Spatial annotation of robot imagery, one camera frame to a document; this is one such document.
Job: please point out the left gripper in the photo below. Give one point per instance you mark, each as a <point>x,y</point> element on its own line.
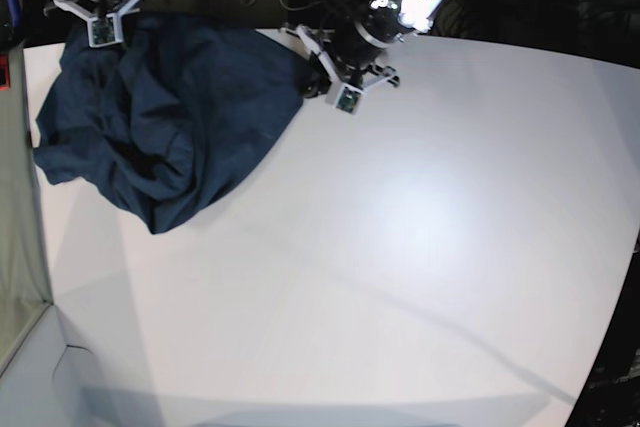
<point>348,57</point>

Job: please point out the dark blue t-shirt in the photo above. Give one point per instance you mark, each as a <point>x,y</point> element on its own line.
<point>172,122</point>

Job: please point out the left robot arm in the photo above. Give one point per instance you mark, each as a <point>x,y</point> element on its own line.
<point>413,17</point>

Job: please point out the red box at edge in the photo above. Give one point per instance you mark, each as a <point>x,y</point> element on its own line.
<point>5,82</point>

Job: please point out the green curtain panel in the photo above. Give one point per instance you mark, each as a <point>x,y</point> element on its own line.
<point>25,285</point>

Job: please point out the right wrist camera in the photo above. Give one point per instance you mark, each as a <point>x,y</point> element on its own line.
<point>104,32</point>

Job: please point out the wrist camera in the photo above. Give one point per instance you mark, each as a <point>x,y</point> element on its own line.
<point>104,32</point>
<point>344,97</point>

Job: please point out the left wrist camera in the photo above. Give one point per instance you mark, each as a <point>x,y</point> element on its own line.
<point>344,97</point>

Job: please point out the blue handled tool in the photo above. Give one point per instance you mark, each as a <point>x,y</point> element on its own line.
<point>15,13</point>

